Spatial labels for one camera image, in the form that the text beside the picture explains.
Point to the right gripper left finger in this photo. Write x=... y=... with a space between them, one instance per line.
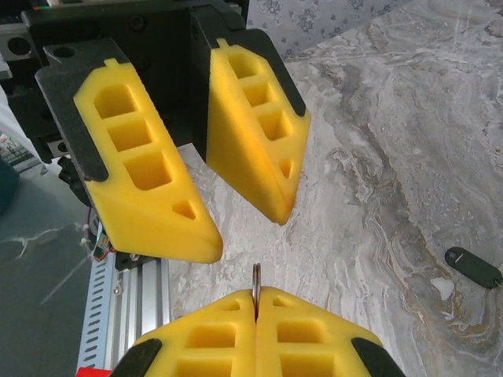
x=220 y=341

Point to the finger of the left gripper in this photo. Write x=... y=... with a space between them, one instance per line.
x=243 y=157
x=149 y=196

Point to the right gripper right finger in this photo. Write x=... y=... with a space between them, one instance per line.
x=314 y=345

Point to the metal keyring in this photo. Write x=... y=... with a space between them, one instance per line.
x=257 y=282

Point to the black key tag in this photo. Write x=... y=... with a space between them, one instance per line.
x=471 y=269

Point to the small circuit board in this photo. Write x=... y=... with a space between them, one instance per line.
x=103 y=247

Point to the red block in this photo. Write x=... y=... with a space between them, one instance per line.
x=94 y=373

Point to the steel panel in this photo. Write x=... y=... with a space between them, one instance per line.
x=39 y=294

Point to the aluminium mounting rail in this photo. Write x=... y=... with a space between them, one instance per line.
x=145 y=306

